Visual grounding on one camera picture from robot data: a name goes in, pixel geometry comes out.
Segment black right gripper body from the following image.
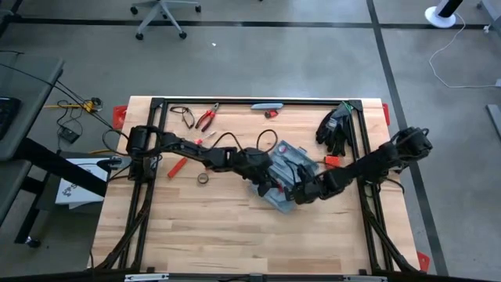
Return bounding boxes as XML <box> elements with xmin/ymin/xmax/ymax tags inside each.
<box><xmin>293</xmin><ymin>177</ymin><xmax>327</xmax><ymax>206</ymax></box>

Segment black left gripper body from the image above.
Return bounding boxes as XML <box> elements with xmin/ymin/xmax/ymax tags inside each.
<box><xmin>243</xmin><ymin>150</ymin><xmax>276</xmax><ymax>186</ymax></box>

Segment grey plastic tool case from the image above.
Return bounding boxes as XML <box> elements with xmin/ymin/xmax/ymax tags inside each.
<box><xmin>250</xmin><ymin>139</ymin><xmax>319</xmax><ymax>215</ymax></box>

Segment red-handled pliers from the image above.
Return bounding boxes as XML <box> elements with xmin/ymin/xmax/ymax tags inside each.
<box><xmin>194</xmin><ymin>102</ymin><xmax>221</xmax><ymax>132</ymax></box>

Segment black work gloves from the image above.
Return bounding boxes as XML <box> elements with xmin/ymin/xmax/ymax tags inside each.
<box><xmin>315</xmin><ymin>102</ymin><xmax>355</xmax><ymax>157</ymax></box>

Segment clear safety glasses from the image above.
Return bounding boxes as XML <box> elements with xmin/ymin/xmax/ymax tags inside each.
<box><xmin>169</xmin><ymin>105</ymin><xmax>196</xmax><ymax>130</ymax></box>

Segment white printed box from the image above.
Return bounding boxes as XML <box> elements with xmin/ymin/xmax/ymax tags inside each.
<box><xmin>54</xmin><ymin>157</ymin><xmax>110</xmax><ymax>209</ymax></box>

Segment office chair base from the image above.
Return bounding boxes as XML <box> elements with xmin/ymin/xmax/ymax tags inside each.
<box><xmin>130</xmin><ymin>0</ymin><xmax>203</xmax><ymax>41</ymax></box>

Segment black power adapter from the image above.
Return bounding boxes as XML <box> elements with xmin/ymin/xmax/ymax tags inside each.
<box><xmin>58</xmin><ymin>127</ymin><xmax>81</xmax><ymax>144</ymax></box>

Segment grey floor plate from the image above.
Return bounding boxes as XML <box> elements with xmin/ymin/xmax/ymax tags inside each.
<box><xmin>486</xmin><ymin>103</ymin><xmax>501</xmax><ymax>139</ymax></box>

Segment white round floor stand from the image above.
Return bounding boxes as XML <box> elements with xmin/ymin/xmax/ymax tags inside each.
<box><xmin>424</xmin><ymin>0</ymin><xmax>467</xmax><ymax>29</ymax></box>

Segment large grey side table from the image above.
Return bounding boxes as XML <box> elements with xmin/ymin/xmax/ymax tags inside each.
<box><xmin>0</xmin><ymin>52</ymin><xmax>66</xmax><ymax>162</ymax></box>

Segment small grey side table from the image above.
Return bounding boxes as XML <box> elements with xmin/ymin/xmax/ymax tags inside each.
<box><xmin>0</xmin><ymin>158</ymin><xmax>33</xmax><ymax>228</ymax></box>

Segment black keyboard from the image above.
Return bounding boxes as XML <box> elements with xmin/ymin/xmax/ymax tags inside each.
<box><xmin>0</xmin><ymin>96</ymin><xmax>23</xmax><ymax>141</ymax></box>

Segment grey furniture corner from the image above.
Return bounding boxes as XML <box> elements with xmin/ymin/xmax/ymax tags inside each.
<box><xmin>476</xmin><ymin>0</ymin><xmax>501</xmax><ymax>31</ymax></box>

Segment black right camera cable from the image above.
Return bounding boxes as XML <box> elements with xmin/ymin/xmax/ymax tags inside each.
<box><xmin>287</xmin><ymin>158</ymin><xmax>310</xmax><ymax>183</ymax></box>

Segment black camera cable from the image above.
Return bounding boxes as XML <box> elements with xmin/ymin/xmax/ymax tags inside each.
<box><xmin>256</xmin><ymin>128</ymin><xmax>279</xmax><ymax>154</ymax></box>
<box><xmin>287</xmin><ymin>158</ymin><xmax>310</xmax><ymax>183</ymax></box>

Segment black left camera cable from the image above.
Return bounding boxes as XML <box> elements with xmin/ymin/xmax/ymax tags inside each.
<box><xmin>256</xmin><ymin>128</ymin><xmax>279</xmax><ymax>154</ymax></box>

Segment black metal rig frame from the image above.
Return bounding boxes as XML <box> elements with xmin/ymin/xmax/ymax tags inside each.
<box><xmin>92</xmin><ymin>96</ymin><xmax>424</xmax><ymax>277</ymax></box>

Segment silver frame bracket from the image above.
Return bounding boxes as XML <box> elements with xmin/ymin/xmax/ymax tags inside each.
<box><xmin>343</xmin><ymin>275</ymin><xmax>388</xmax><ymax>282</ymax></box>
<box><xmin>124</xmin><ymin>273</ymin><xmax>170</xmax><ymax>282</ymax></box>

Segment silver arm base bracket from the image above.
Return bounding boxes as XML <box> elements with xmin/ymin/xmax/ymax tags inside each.
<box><xmin>110</xmin><ymin>155</ymin><xmax>132</xmax><ymax>170</ymax></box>

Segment black left base cable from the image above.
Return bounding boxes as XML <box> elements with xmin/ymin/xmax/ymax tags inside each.
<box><xmin>102</xmin><ymin>128</ymin><xmax>130</xmax><ymax>156</ymax></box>

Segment yellow extension cable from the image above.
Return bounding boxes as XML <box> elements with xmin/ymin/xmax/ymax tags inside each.
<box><xmin>43</xmin><ymin>99</ymin><xmax>103</xmax><ymax>114</ymax></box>

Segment white floor cable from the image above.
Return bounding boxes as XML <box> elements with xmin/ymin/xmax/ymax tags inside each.
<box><xmin>429</xmin><ymin>13</ymin><xmax>501</xmax><ymax>89</ymax></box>

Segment black desk leg frame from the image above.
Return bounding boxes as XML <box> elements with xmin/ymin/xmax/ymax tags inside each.
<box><xmin>14</xmin><ymin>136</ymin><xmax>109</xmax><ymax>248</ymax></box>

